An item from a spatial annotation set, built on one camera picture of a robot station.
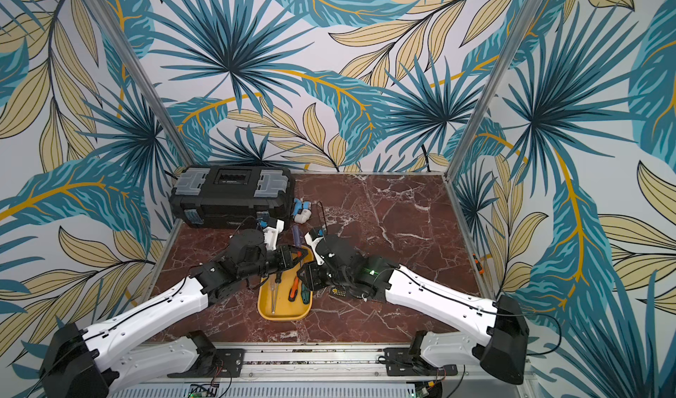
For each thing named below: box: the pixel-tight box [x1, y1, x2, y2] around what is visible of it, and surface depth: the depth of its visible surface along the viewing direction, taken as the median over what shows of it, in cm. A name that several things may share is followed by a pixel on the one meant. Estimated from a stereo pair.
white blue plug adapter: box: [292, 197, 313, 225], surface depth 106 cm
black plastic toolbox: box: [169, 164, 296, 229], surface depth 92 cm
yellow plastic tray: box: [257, 245, 315, 320], surface depth 85 cm
